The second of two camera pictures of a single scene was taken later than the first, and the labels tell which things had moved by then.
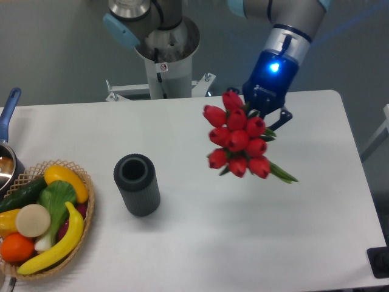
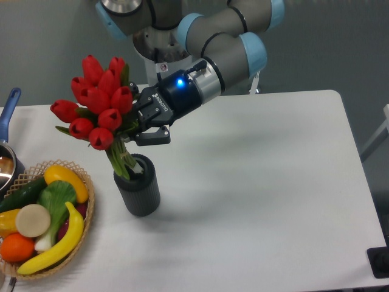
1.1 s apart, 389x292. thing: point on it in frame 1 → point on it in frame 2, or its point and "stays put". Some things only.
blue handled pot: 10,167 stays put
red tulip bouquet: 237,142 → 100,111
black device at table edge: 378,259 stays put
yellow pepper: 8,222 stays put
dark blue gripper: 268,85 → 176,95
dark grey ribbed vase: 135,176 stays put
